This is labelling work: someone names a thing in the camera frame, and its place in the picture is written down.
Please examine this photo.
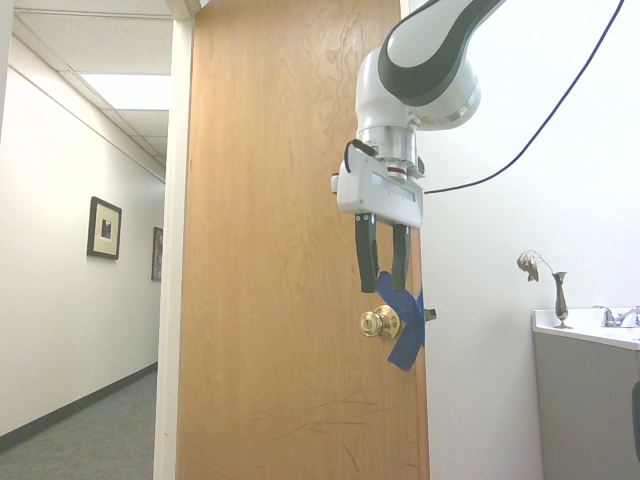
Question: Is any silver bud vase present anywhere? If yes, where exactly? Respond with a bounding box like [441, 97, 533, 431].
[552, 271, 574, 330]

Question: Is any white door frame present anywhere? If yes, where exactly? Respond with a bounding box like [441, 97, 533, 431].
[152, 0, 211, 480]

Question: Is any large black framed picture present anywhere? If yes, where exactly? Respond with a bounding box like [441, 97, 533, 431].
[86, 195, 124, 261]

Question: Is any brass door knob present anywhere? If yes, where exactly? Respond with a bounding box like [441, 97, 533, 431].
[358, 304, 403, 342]

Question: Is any blue painter tape cross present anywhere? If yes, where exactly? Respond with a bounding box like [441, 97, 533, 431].
[375, 270, 427, 372]

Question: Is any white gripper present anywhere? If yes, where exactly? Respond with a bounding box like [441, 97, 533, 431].
[330, 140, 427, 293]

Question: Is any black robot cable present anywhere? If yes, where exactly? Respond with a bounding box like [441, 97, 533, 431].
[423, 0, 626, 195]

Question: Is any wooden door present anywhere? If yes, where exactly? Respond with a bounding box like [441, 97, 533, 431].
[175, 0, 431, 480]

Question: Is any small dark framed picture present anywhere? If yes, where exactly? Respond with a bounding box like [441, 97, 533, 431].
[151, 226, 164, 282]

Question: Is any ceiling light panel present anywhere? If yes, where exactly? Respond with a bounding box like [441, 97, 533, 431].
[79, 71, 174, 109]

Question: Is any white sink counter cabinet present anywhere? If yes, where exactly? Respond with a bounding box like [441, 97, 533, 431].
[530, 306, 640, 480]

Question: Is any chrome sink faucet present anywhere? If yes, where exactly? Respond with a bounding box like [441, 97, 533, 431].
[592, 304, 640, 329]

